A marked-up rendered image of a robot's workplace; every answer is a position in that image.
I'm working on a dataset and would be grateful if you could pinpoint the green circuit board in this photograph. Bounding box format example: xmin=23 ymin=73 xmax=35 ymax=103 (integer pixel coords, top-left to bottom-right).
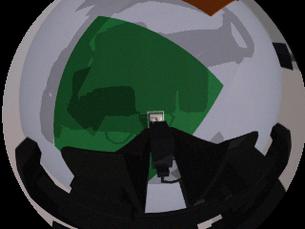
xmin=53 ymin=15 xmax=224 ymax=153

